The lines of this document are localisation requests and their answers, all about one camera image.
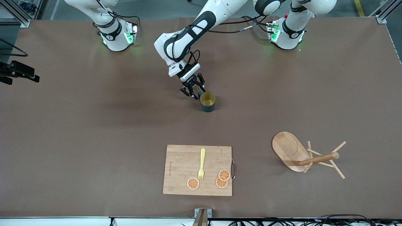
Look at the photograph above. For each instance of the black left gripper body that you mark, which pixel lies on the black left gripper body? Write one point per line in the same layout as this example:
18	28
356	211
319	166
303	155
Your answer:
192	82

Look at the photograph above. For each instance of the dark teal ribbed cup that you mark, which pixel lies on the dark teal ribbed cup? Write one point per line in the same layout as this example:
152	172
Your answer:
208	108

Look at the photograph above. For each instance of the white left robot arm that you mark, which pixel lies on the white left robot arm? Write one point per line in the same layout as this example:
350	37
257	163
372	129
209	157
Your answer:
230	4

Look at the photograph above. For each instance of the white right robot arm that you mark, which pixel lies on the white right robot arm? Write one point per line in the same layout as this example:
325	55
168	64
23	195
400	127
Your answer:
114	37

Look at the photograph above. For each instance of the wooden mug tree rack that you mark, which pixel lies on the wooden mug tree rack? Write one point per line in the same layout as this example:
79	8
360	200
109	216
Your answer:
287	147

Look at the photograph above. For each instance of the yellow plastic fork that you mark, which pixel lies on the yellow plastic fork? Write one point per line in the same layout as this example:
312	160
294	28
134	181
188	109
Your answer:
203	157

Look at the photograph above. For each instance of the bamboo cutting board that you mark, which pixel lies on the bamboo cutting board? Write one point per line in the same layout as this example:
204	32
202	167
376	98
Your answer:
182	169

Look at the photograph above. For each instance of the brown table cover sheet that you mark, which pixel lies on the brown table cover sheet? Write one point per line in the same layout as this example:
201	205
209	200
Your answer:
125	157

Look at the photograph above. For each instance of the orange slice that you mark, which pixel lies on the orange slice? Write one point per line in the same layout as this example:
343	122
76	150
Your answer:
193	183
220	184
224	175

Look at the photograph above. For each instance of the aluminium frame profile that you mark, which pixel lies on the aluminium frame profile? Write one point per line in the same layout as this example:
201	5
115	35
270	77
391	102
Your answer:
381	18
25	22

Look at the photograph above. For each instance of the white front rail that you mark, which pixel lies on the white front rail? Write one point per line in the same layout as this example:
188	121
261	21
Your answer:
62	222

